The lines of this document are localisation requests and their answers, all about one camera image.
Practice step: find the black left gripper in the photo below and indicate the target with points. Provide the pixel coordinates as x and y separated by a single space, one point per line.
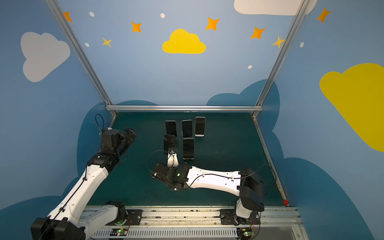
128 135

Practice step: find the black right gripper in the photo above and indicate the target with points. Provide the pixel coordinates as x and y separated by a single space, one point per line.
169 143

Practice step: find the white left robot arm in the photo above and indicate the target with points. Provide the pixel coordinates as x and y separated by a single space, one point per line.
63 222

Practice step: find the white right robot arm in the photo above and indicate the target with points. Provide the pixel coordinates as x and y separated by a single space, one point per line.
245 184

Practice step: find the white-framed phone back right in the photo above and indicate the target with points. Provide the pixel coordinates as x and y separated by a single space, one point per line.
200 126

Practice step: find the aluminium back frame rail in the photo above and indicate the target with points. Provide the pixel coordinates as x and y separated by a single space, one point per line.
144 108

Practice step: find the metal base rail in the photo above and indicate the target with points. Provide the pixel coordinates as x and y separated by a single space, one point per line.
204 223

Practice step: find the aluminium left frame post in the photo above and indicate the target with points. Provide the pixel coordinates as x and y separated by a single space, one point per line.
64 24

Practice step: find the aluminium frame post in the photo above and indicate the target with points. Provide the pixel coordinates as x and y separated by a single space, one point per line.
64 24
291 34

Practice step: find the aluminium right frame post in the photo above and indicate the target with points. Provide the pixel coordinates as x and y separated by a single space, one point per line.
291 34

